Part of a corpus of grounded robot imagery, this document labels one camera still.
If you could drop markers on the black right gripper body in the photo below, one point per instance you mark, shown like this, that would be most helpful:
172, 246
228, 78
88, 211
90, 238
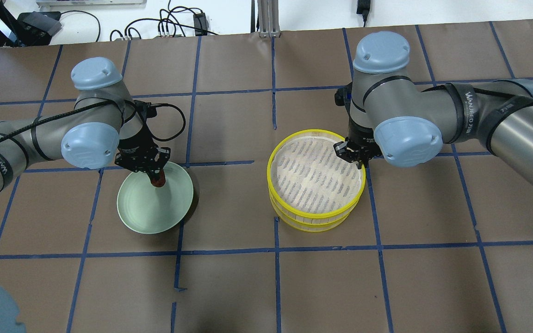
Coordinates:
362, 135

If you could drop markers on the aluminium frame post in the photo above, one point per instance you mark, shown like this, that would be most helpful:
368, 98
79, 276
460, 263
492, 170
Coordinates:
268, 18

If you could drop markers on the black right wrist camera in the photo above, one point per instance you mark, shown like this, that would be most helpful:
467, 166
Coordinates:
343, 97

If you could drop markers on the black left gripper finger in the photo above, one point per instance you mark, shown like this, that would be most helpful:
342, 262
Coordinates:
152, 175
161, 162

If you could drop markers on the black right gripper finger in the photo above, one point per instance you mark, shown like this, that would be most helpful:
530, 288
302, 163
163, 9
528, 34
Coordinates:
342, 150
363, 163

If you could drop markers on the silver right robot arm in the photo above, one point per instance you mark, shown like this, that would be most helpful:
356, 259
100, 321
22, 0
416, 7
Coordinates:
389, 118

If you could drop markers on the reddish brown bun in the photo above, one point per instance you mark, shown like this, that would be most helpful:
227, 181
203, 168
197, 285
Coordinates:
161, 179

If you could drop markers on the light green bowl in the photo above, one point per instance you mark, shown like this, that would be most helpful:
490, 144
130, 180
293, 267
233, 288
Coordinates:
146, 209

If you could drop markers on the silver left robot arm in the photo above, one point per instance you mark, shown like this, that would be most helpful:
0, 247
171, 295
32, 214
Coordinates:
106, 125

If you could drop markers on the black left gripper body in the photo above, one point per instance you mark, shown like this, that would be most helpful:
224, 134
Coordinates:
133, 143

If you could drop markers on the black power adapter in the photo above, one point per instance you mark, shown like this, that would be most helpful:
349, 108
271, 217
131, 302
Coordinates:
201, 24

